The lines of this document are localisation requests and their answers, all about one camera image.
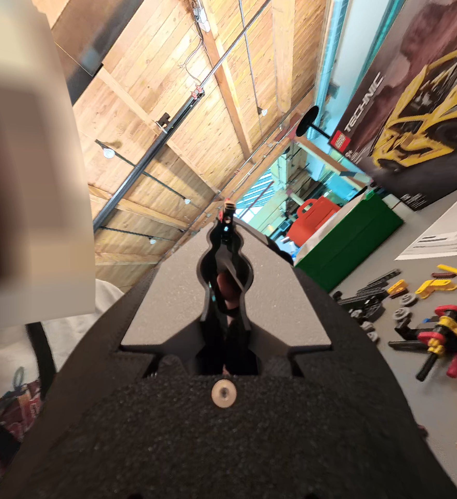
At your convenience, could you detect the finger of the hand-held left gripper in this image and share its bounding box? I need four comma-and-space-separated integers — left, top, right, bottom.
233, 218, 280, 251

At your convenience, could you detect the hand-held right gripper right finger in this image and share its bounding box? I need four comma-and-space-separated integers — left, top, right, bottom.
230, 225, 333, 363

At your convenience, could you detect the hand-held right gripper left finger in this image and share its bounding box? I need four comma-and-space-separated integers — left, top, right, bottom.
120, 223, 228, 376

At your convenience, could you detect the black lego fork piece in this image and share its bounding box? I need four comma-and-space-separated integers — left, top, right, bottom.
209, 222, 248, 312

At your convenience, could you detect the long grey lego beam assembly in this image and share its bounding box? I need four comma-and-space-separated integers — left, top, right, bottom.
388, 305, 457, 382

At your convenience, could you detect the yellow lego angle connector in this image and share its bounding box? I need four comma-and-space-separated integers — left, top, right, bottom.
415, 279, 457, 300

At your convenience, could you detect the lego instruction booklet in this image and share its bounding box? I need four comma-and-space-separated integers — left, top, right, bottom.
395, 191, 457, 261

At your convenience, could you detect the person's left hand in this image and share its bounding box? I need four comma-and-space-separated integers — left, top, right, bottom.
216, 271, 241, 313

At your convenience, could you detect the red plastic case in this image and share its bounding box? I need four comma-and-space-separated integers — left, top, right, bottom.
287, 197, 342, 248

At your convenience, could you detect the green storage bin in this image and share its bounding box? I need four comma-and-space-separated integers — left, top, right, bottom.
294, 189, 404, 293

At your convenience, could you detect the pile of grey black beams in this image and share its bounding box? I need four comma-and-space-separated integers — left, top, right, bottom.
332, 269, 402, 322

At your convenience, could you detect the black round pole lamp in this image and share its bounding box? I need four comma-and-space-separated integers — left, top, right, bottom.
295, 105, 332, 139

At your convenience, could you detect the person's white printed shirt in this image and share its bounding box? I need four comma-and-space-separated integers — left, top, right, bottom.
0, 279, 124, 488

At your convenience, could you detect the black yellow box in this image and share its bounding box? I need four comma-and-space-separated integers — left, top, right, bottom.
330, 0, 457, 211

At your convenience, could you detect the black strap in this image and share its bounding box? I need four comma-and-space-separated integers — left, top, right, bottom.
26, 321, 57, 398

